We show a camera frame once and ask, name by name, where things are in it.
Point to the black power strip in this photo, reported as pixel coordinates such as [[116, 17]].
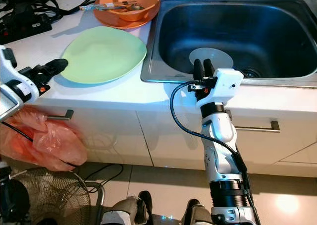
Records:
[[27, 27]]

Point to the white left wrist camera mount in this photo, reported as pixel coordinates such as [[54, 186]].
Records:
[[14, 71]]

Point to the stainless steel sink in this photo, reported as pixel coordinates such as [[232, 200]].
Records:
[[277, 31]]

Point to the white bowl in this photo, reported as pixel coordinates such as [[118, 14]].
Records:
[[220, 56]]

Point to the white cabinet door under sink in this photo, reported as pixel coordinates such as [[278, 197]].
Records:
[[173, 140]]

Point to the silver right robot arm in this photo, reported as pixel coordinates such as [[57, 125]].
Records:
[[220, 131]]

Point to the green plate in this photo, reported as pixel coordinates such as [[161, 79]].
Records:
[[104, 54]]

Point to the white cabinet door with bag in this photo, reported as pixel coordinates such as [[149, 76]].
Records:
[[124, 136]]

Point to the white corner cabinet door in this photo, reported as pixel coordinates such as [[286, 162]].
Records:
[[302, 163]]

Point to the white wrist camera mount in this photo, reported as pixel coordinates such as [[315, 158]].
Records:
[[228, 84], [14, 71]]

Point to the orange plate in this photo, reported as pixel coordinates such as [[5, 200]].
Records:
[[119, 24]]

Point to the grey metal fan stand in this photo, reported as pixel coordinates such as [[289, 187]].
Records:
[[100, 200]]

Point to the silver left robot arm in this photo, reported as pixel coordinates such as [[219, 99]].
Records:
[[7, 106]]

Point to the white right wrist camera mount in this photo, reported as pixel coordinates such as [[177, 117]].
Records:
[[228, 84]]

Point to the orange plastic bag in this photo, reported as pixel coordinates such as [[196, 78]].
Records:
[[54, 140]]

